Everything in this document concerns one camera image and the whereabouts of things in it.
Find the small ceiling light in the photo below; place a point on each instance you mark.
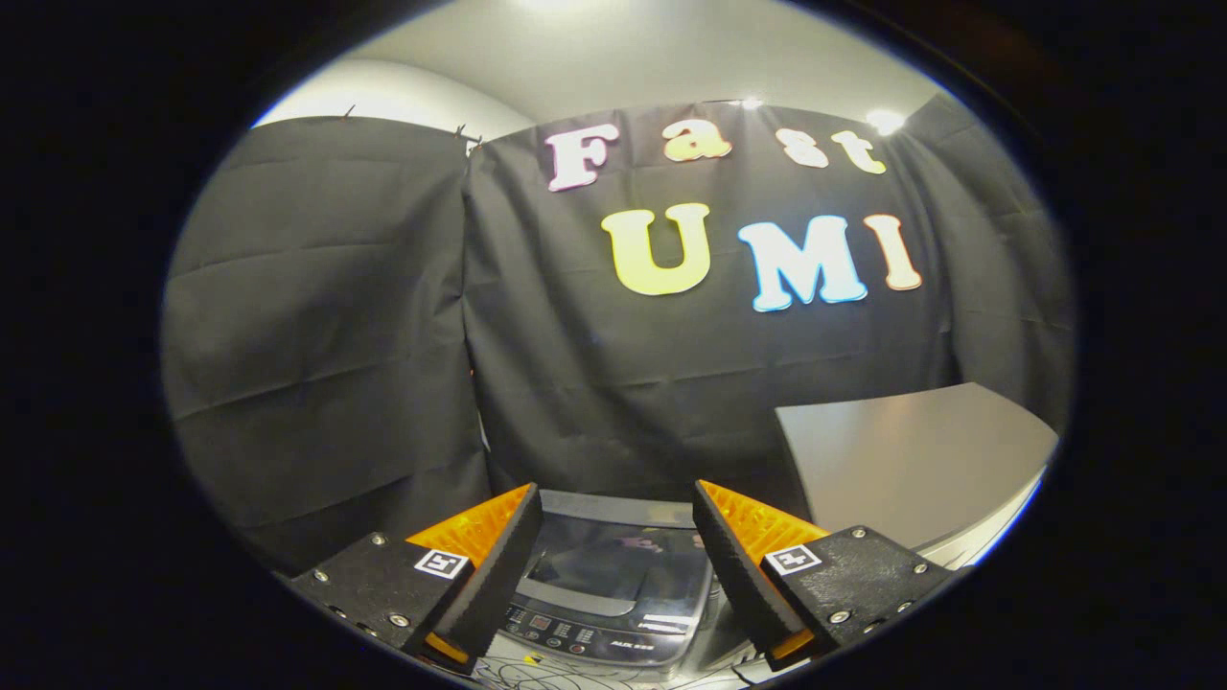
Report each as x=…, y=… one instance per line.
x=884, y=121

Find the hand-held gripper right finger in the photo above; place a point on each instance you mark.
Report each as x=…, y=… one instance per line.
x=736, y=575

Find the grey washing machine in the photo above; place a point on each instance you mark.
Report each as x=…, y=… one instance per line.
x=585, y=640

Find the black backdrop cloth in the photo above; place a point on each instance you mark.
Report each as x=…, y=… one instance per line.
x=575, y=383

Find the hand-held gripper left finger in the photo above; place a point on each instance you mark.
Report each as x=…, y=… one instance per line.
x=498, y=565

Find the large ceiling light panel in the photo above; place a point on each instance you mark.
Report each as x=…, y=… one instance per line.
x=556, y=4

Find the beige cabinet with dark top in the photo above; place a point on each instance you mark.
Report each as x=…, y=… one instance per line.
x=911, y=460

